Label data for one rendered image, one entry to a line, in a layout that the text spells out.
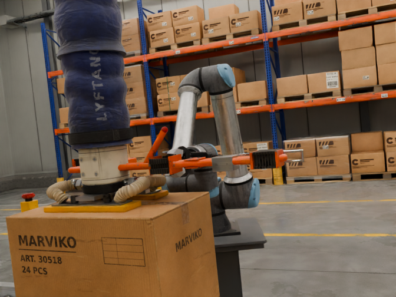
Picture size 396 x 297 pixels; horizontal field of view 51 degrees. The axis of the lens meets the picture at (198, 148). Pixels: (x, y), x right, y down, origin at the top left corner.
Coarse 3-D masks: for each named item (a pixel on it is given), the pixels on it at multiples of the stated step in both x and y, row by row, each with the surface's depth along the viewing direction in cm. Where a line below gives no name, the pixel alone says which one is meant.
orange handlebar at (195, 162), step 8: (128, 160) 170; (136, 160) 175; (184, 160) 133; (192, 160) 133; (200, 160) 131; (208, 160) 130; (232, 160) 127; (240, 160) 125; (248, 160) 124; (280, 160) 121; (72, 168) 153; (120, 168) 144; (128, 168) 142; (136, 168) 141; (144, 168) 140; (184, 168) 133; (192, 168) 132
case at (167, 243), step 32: (192, 192) 156; (32, 224) 139; (64, 224) 133; (96, 224) 127; (128, 224) 122; (160, 224) 122; (192, 224) 140; (32, 256) 141; (64, 256) 134; (96, 256) 129; (128, 256) 123; (160, 256) 121; (192, 256) 139; (32, 288) 142; (64, 288) 136; (96, 288) 130; (128, 288) 124; (160, 288) 120; (192, 288) 137
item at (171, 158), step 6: (156, 156) 142; (162, 156) 145; (168, 156) 144; (174, 156) 137; (180, 156) 141; (150, 162) 136; (156, 162) 135; (162, 162) 135; (168, 162) 135; (150, 168) 138; (156, 168) 137; (162, 168) 136; (168, 168) 134; (174, 168) 137; (180, 168) 140; (150, 174) 138
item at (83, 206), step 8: (72, 200) 144; (96, 200) 145; (104, 200) 138; (112, 200) 141; (128, 200) 138; (136, 200) 140; (48, 208) 144; (56, 208) 142; (64, 208) 141; (72, 208) 139; (80, 208) 138; (88, 208) 137; (96, 208) 135; (104, 208) 134; (112, 208) 133; (120, 208) 131; (128, 208) 133
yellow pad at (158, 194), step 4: (152, 192) 151; (156, 192) 153; (160, 192) 152; (164, 192) 154; (168, 192) 156; (136, 196) 151; (140, 196) 150; (144, 196) 150; (148, 196) 149; (152, 196) 148; (156, 196) 149; (160, 196) 151
